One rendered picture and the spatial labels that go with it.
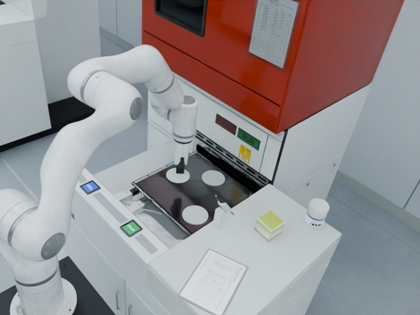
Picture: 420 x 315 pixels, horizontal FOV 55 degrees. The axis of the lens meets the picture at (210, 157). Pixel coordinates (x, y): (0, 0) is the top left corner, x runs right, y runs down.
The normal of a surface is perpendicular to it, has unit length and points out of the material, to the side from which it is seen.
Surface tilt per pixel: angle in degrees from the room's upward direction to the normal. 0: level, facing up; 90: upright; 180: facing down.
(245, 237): 0
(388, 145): 90
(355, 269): 0
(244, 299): 0
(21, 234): 48
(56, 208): 63
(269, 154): 90
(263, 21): 90
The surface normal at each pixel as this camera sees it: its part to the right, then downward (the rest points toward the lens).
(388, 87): -0.71, 0.37
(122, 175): 0.11, -0.78
